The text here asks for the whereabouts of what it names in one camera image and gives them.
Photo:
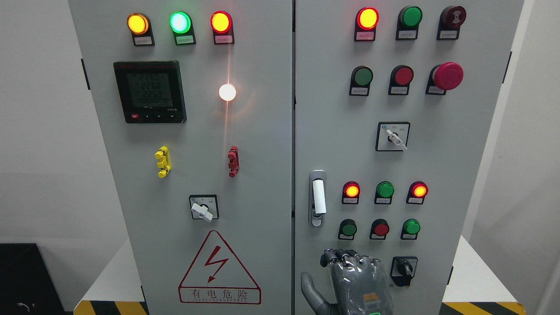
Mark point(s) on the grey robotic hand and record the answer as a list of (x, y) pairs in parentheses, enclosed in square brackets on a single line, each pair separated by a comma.
[(360, 285)]

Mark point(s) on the silver door handle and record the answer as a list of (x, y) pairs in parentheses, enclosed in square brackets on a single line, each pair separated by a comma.
[(317, 200)]

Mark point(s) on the grey right cabinet door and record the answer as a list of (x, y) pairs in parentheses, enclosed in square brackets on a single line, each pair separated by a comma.
[(394, 100)]

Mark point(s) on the grey cabinet door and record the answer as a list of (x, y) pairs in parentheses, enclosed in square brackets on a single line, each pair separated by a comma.
[(394, 100), (255, 206)]

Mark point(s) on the grey left cabinet door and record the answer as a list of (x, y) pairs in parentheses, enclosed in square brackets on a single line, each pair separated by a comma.
[(255, 206)]

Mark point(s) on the green button lower left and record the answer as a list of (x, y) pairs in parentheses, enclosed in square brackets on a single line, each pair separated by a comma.
[(347, 230)]

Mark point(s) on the green button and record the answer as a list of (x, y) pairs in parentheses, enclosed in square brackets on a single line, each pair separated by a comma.
[(347, 230), (408, 22)]

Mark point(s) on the red button lower centre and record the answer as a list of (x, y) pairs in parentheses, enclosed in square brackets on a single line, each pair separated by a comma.
[(379, 230)]

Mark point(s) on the green lamp lower right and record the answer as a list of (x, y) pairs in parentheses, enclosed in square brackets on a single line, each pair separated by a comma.
[(410, 230)]

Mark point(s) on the red lit lamp middle left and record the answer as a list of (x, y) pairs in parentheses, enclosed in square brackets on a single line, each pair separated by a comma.
[(350, 193)]

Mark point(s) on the green lamp middle centre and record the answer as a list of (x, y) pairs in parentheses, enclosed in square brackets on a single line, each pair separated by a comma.
[(383, 193)]

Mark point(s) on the red lit lamp middle right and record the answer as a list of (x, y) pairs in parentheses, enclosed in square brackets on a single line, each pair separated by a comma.
[(417, 193)]

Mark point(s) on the red electric hazard sign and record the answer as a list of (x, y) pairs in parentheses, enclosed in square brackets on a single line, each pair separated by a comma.
[(216, 275)]

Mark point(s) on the red terminal connector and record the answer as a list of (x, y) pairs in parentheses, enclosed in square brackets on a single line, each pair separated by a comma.
[(233, 161)]

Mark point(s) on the green button second row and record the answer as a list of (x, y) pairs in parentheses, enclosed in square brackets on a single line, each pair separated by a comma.
[(360, 81)]

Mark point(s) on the red button second row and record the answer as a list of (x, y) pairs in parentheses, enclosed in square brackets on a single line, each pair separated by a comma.
[(400, 79)]

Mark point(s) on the red emergency stop button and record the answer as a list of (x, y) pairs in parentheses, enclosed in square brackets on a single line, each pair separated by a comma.
[(444, 77)]

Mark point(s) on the yellow terminal connector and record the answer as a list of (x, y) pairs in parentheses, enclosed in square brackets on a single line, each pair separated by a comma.
[(163, 161)]

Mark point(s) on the white lit indicator lamp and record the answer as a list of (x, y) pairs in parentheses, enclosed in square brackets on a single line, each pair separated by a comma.
[(227, 92)]

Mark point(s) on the red lit lamp right top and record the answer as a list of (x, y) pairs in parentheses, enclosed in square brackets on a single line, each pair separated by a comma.
[(366, 22)]

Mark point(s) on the green button right top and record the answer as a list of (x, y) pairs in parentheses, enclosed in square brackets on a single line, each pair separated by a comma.
[(408, 22)]

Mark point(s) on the dark red buzzer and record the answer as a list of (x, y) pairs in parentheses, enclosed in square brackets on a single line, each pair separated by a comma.
[(451, 19)]

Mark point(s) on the black digital power meter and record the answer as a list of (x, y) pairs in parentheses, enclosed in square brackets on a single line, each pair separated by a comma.
[(150, 91)]

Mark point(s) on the red lit indicator lamp left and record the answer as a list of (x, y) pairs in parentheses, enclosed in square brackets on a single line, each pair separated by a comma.
[(222, 27)]

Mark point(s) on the green lit indicator lamp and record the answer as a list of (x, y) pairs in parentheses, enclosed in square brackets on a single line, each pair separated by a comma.
[(182, 27)]

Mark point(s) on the black box lower left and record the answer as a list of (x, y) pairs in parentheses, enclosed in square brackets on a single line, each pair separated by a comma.
[(26, 287)]

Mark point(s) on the yellow indicator lamp top left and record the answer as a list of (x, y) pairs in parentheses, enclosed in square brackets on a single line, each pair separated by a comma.
[(140, 28)]

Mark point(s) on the black knob selector switch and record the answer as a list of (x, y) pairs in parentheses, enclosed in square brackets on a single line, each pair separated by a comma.
[(403, 270)]

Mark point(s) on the white lever selector switch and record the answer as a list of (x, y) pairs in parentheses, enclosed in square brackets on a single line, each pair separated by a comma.
[(392, 136)]

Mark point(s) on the left door selector switch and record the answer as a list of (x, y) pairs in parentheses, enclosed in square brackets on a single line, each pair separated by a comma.
[(204, 207)]

